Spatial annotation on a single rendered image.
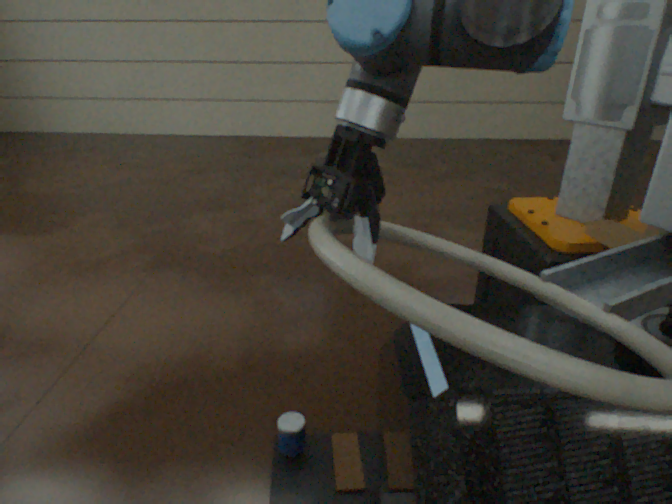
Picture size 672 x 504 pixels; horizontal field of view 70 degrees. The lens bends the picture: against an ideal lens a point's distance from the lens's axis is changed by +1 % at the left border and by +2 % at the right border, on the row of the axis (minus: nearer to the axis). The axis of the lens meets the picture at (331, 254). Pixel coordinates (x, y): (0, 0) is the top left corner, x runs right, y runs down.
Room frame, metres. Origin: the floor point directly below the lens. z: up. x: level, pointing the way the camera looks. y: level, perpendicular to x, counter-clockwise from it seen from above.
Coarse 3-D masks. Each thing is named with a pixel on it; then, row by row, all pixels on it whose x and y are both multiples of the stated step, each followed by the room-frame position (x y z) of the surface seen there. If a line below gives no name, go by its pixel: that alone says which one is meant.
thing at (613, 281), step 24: (648, 240) 0.84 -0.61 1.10; (576, 264) 0.73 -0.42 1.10; (600, 264) 0.76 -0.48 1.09; (624, 264) 0.81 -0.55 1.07; (648, 264) 0.83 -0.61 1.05; (576, 288) 0.72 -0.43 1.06; (600, 288) 0.72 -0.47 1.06; (624, 288) 0.73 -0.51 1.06; (648, 288) 0.65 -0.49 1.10; (624, 312) 0.62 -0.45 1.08; (648, 312) 0.65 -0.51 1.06
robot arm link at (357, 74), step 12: (360, 72) 0.66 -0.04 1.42; (408, 72) 0.65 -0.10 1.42; (420, 72) 0.67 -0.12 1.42; (348, 84) 0.67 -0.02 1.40; (360, 84) 0.65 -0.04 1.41; (372, 84) 0.64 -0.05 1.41; (384, 84) 0.64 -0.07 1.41; (396, 84) 0.64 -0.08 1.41; (408, 84) 0.65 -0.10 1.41; (384, 96) 0.64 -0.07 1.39; (396, 96) 0.64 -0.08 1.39; (408, 96) 0.66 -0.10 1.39
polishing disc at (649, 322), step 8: (656, 312) 0.96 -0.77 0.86; (664, 312) 0.96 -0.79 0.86; (632, 320) 0.92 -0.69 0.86; (640, 320) 0.92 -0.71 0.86; (648, 320) 0.92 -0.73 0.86; (656, 320) 0.92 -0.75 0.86; (640, 328) 0.89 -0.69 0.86; (648, 328) 0.89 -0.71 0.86; (656, 328) 0.89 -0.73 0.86; (656, 336) 0.86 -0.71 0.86; (664, 336) 0.86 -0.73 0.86
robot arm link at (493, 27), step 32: (448, 0) 0.52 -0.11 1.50; (480, 0) 0.41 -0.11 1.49; (512, 0) 0.39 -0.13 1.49; (544, 0) 0.41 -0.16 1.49; (448, 32) 0.52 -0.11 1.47; (480, 32) 0.47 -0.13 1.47; (512, 32) 0.45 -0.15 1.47; (544, 32) 0.48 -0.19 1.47; (448, 64) 0.54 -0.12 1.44; (480, 64) 0.52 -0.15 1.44; (512, 64) 0.51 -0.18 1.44; (544, 64) 0.50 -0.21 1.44
